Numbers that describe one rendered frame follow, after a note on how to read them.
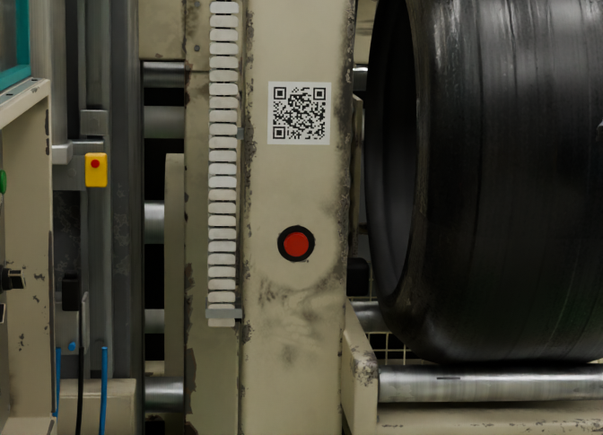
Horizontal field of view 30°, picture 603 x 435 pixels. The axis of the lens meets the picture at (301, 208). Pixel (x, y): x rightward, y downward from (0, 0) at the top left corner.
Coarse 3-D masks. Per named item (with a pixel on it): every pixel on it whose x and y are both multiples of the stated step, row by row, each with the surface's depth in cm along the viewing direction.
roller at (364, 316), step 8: (352, 304) 162; (360, 304) 162; (368, 304) 162; (376, 304) 162; (360, 312) 161; (368, 312) 161; (376, 312) 162; (360, 320) 161; (368, 320) 161; (376, 320) 161; (368, 328) 162; (376, 328) 162; (384, 328) 162
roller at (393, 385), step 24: (384, 384) 134; (408, 384) 134; (432, 384) 134; (456, 384) 134; (480, 384) 135; (504, 384) 135; (528, 384) 135; (552, 384) 136; (576, 384) 136; (600, 384) 136
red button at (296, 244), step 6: (288, 234) 137; (294, 234) 137; (300, 234) 137; (288, 240) 137; (294, 240) 137; (300, 240) 137; (306, 240) 137; (288, 246) 137; (294, 246) 137; (300, 246) 137; (306, 246) 137; (288, 252) 137; (294, 252) 137; (300, 252) 137
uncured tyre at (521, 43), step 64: (384, 0) 151; (448, 0) 122; (512, 0) 120; (576, 0) 120; (384, 64) 161; (448, 64) 119; (512, 64) 117; (576, 64) 118; (384, 128) 169; (448, 128) 119; (512, 128) 116; (576, 128) 117; (384, 192) 168; (448, 192) 119; (512, 192) 117; (576, 192) 118; (384, 256) 157; (448, 256) 122; (512, 256) 120; (576, 256) 121; (384, 320) 151; (448, 320) 127; (512, 320) 126; (576, 320) 127
